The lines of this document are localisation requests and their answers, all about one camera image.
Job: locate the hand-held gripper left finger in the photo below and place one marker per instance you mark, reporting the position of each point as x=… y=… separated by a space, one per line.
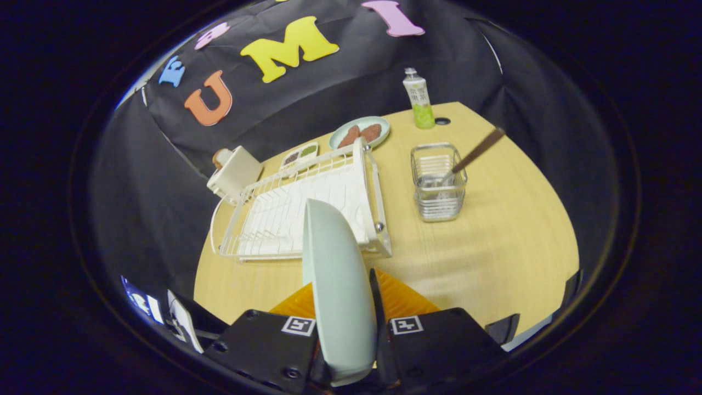
x=258 y=345

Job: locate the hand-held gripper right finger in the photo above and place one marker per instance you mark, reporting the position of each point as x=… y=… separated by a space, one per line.
x=439 y=345

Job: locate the pale green plate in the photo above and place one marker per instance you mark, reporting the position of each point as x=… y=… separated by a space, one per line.
x=340 y=291

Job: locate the small round green dish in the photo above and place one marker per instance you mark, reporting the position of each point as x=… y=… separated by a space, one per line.
x=378 y=123

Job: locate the white and blue printed object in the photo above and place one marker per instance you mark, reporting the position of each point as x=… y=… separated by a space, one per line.
x=145 y=304

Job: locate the white toaster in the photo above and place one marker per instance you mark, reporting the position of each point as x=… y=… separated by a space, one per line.
x=238 y=173

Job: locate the toast slice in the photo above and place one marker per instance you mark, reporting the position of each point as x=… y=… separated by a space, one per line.
x=221 y=159

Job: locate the white divided condiment tray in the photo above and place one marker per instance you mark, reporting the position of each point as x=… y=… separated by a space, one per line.
x=299 y=156

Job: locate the black table grommet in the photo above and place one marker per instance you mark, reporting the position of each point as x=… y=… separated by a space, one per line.
x=442 y=120

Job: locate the green tea bottle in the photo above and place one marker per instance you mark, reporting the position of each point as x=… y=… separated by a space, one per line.
x=419 y=99

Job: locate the black backdrop cloth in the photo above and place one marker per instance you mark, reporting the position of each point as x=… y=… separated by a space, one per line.
x=340 y=82

